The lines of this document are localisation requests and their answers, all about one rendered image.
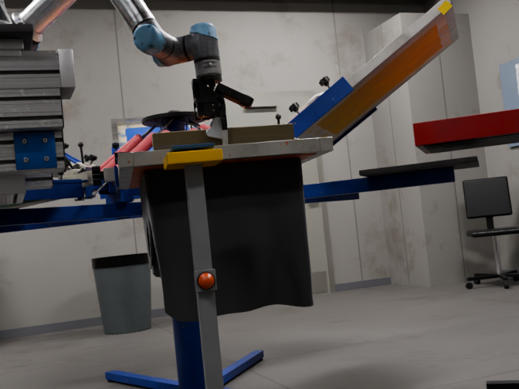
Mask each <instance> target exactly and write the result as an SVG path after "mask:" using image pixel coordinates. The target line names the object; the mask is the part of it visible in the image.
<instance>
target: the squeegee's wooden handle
mask: <svg viewBox="0 0 519 389"><path fill-rule="evenodd" d="M207 130H208V129H205V130H183V131H172V132H160V133H153V134H152V145H153V151H157V150H167V149H171V147H172V146H175V145H186V144H206V143H214V144H215V146H219V145H222V139H218V138H213V137H208V136H207V134H206V131H207ZM227 130H228V145H229V144H248V143H259V142H269V141H280V140H295V139H294V130H293V124H292V123H283V124H272V125H261V126H249V127H228V129H227Z"/></svg>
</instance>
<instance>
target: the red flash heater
mask: <svg viewBox="0 0 519 389"><path fill-rule="evenodd" d="M413 132H414V139H415V146H416V147H418V149H420V150H421V151H423V152H424V153H425V154H434V153H441V152H447V151H459V150H466V149H472V148H478V147H489V146H496V145H502V144H514V143H519V109H514V110H504V111H498V112H493V113H482V114H476V115H470V116H465V117H454V118H449V119H443V120H433V121H427V122H421V123H414V124H413Z"/></svg>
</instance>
